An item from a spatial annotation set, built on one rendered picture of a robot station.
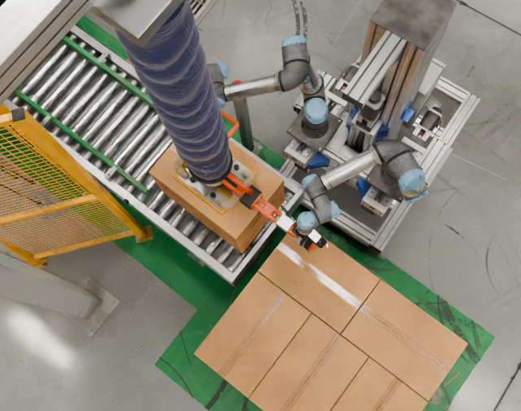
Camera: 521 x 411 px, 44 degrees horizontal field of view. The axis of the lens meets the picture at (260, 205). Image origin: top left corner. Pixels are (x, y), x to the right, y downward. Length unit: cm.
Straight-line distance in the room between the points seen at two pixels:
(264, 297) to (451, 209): 151
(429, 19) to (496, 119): 227
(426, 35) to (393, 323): 178
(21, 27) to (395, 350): 283
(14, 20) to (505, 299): 366
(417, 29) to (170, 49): 109
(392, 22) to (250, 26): 245
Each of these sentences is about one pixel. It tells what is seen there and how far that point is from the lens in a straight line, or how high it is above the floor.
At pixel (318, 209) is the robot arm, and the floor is 155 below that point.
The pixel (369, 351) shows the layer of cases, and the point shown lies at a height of 54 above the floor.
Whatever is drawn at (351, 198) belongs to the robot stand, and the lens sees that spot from 422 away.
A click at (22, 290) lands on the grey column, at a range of 337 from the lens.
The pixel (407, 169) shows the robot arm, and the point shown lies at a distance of 277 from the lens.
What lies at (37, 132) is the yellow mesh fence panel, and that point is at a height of 197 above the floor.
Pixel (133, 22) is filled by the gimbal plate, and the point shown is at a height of 287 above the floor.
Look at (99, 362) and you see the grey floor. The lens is 444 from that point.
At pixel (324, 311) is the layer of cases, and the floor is 54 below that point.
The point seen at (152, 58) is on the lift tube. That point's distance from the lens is 193.
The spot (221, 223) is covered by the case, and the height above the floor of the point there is 108.
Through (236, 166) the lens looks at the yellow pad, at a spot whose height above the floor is 113.
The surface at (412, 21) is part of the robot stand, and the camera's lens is 264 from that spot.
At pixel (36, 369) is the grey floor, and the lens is 457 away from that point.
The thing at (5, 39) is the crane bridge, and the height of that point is 305.
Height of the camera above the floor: 426
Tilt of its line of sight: 75 degrees down
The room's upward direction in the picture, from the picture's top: 10 degrees counter-clockwise
